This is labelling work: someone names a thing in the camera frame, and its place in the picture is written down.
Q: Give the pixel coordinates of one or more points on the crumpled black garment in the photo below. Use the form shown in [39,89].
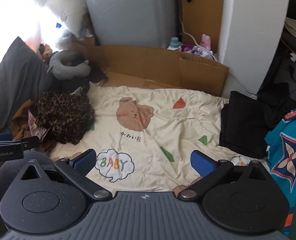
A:
[98,73]

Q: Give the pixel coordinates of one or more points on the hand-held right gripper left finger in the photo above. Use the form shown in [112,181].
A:
[84,162]

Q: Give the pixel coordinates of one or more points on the blue capped bottle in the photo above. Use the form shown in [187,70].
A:
[173,43]

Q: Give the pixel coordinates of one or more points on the dark grey pillow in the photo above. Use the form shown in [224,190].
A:
[15,80]

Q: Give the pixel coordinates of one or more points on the white fluffy pillow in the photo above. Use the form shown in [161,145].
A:
[63,7]

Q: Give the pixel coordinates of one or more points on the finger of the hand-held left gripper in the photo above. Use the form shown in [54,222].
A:
[0,137]
[25,143]

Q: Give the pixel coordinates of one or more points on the large brown cardboard sheet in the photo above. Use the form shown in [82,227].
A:
[143,62]

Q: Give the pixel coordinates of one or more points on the orange brown patterned cloth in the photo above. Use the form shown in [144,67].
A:
[20,122]

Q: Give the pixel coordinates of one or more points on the teal printed garment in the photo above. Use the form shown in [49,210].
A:
[282,155]

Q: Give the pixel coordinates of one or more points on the folded black clothes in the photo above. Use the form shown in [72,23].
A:
[242,125]

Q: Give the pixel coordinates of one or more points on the cream printed blanket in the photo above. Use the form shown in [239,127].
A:
[163,130]

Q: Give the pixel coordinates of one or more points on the black clothes pile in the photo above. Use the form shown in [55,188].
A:
[275,100]

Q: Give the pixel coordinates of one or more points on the brown upright panel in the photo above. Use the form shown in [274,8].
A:
[202,10]

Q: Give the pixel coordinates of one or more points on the grey neck pillow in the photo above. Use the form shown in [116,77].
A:
[63,68]

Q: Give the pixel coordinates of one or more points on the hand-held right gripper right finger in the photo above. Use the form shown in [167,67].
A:
[202,165]

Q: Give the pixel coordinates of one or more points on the purple white package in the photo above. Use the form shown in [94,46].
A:
[195,51]

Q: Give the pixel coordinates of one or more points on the leopard print garment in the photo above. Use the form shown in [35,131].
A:
[63,115]

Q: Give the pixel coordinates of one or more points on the small cardboard box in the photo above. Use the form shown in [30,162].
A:
[88,41]

